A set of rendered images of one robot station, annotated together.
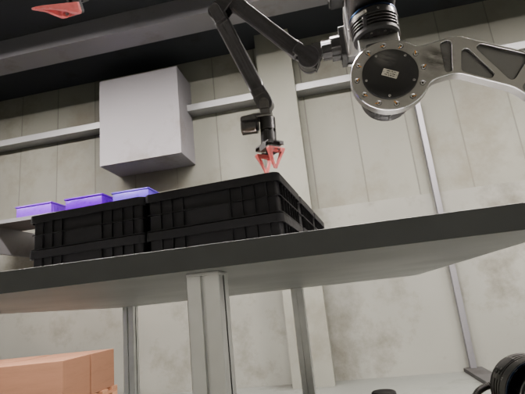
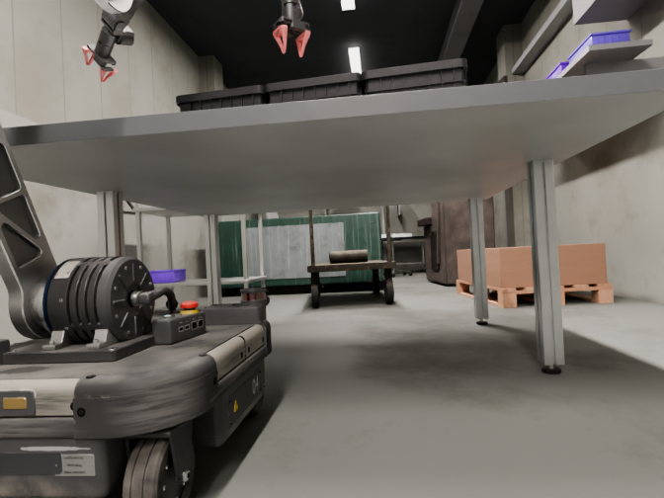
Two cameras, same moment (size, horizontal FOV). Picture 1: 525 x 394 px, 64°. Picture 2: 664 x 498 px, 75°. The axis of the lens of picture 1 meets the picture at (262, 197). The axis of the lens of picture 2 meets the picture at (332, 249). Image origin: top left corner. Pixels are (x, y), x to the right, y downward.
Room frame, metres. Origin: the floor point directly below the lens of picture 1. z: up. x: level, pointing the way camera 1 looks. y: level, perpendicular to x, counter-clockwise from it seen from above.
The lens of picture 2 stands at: (1.44, -1.44, 0.40)
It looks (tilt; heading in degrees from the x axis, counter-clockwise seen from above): 1 degrees up; 87
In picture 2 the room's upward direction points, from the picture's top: 3 degrees counter-clockwise
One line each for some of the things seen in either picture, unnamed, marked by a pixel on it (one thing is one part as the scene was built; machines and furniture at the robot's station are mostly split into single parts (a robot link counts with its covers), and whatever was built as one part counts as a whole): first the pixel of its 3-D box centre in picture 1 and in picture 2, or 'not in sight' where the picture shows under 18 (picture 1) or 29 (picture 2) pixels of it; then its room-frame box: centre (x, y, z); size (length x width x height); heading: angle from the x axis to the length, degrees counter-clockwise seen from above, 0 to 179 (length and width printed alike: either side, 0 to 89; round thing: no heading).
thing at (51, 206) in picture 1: (42, 213); not in sight; (3.37, 1.83, 1.52); 0.34 x 0.23 x 0.11; 80
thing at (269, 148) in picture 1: (273, 156); (287, 39); (1.42, -0.05, 1.10); 0.07 x 0.07 x 0.09; 31
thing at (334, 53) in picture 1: (333, 48); not in sight; (1.33, -0.31, 1.45); 0.09 x 0.08 x 0.12; 170
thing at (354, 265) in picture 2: not in sight; (347, 244); (1.80, 2.27, 0.49); 1.23 x 0.72 x 0.97; 90
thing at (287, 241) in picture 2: not in sight; (309, 255); (1.50, 4.20, 0.41); 2.05 x 1.88 x 0.83; 80
